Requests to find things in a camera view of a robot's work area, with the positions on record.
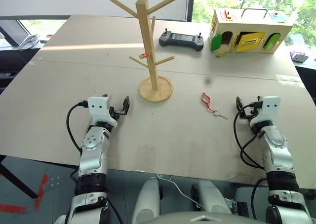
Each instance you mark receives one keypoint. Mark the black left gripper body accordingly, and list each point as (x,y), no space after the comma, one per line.
(115,112)

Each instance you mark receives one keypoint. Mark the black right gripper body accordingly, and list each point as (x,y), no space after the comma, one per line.
(248,113)

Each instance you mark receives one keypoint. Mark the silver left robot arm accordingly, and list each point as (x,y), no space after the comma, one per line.
(92,155)

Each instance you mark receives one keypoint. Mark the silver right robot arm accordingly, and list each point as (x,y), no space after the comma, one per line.
(279,155)

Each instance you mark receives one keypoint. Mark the wooden peg tree rack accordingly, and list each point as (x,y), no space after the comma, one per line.
(148,48)

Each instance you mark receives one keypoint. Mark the wooden latch busy box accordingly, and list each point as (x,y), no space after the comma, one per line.
(247,27)

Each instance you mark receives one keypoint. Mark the grey handheld controller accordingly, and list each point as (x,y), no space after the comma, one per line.
(181,40)

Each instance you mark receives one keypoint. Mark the silver robot right leg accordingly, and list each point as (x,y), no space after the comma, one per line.
(209,197)

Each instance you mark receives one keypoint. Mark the silver robot leg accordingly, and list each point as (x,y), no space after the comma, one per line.
(209,197)
(146,201)

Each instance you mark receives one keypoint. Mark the silver robot left leg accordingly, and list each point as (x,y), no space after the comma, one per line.
(146,201)

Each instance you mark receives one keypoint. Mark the white window blind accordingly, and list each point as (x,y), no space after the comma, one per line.
(86,0)

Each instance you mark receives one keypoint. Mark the grey robot torso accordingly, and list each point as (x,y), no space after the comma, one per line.
(197,219)

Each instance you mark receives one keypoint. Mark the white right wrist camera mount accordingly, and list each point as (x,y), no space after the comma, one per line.
(267,110)

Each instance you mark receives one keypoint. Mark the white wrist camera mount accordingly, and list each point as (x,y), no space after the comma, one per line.
(267,110)
(98,110)

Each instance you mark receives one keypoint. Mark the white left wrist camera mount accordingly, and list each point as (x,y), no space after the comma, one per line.
(98,110)

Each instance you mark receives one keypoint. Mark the black window frame post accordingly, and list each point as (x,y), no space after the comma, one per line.
(190,4)

